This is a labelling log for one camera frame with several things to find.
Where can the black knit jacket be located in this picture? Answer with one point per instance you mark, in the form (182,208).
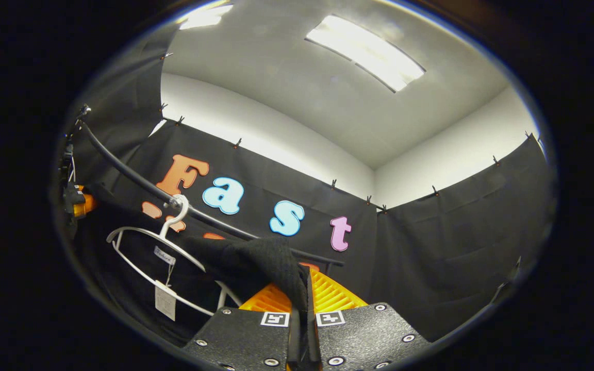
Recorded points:
(271,263)

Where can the black backdrop cloth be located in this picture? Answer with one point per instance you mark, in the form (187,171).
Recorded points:
(457,247)

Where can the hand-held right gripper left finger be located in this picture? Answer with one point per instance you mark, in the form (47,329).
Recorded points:
(245,335)

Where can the black clothes rack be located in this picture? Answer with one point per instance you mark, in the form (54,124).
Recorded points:
(121,167)

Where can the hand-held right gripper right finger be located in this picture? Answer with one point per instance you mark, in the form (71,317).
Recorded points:
(364,330)

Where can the rectangular ceiling light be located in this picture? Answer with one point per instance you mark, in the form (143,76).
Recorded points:
(366,51)
(204,16)

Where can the white plastic clothes hanger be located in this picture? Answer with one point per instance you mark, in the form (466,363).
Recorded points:
(72,170)
(178,207)

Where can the white paper price tag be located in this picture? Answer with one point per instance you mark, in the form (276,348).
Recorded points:
(165,304)

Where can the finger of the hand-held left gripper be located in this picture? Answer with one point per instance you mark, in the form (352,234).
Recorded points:
(78,202)

